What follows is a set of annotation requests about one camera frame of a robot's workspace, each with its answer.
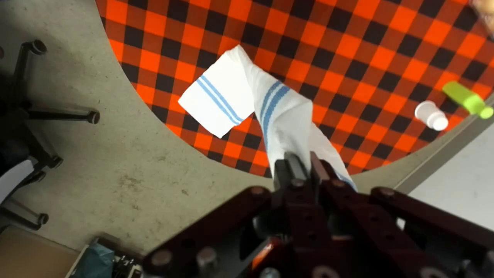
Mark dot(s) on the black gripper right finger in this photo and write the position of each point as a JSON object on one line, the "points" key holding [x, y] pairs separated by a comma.
{"points": [[321, 179]]}

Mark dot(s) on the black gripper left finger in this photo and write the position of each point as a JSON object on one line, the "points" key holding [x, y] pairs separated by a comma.
{"points": [[287, 179]]}

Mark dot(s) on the white towel with blue stripes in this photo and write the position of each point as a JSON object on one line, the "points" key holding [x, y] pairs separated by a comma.
{"points": [[226, 92]]}

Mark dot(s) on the small white bottle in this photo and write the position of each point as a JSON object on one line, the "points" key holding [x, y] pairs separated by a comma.
{"points": [[429, 114]]}

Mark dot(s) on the red black checked tablecloth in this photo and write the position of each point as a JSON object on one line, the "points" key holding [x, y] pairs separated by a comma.
{"points": [[360, 50]]}

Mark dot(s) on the green plastic bottle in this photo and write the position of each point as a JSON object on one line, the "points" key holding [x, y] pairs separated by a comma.
{"points": [[463, 95]]}

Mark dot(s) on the teal black device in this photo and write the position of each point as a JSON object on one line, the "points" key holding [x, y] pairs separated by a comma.
{"points": [[97, 259]]}

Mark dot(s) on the black office chair base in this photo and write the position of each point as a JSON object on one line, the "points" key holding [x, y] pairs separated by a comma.
{"points": [[62, 114]]}

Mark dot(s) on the large flat cardboard box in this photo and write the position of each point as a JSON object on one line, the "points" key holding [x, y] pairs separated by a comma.
{"points": [[25, 256]]}

